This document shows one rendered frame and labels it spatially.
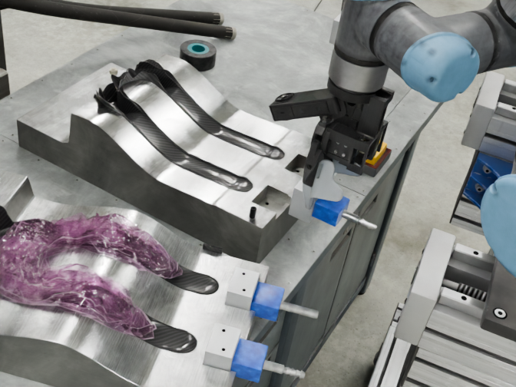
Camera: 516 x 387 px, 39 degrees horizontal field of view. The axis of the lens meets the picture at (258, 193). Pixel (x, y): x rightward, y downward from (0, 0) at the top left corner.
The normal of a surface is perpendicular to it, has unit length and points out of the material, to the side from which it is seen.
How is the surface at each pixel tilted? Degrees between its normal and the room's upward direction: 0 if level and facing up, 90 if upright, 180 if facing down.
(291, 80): 0
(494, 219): 97
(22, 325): 16
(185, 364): 0
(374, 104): 90
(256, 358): 0
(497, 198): 96
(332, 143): 90
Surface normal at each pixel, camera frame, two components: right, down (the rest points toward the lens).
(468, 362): -0.38, 0.56
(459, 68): 0.50, 0.61
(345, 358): 0.13, -0.76
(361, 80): -0.01, 0.64
